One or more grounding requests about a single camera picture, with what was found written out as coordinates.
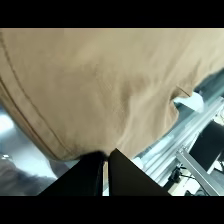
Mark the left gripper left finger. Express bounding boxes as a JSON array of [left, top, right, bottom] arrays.
[[39, 151, 107, 197]]

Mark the silver frame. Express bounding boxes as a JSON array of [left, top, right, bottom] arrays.
[[132, 96, 224, 197]]

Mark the brown shirt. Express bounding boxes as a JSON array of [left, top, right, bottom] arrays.
[[0, 27, 224, 162]]

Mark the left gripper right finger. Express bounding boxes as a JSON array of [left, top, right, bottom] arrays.
[[107, 148, 170, 197]]

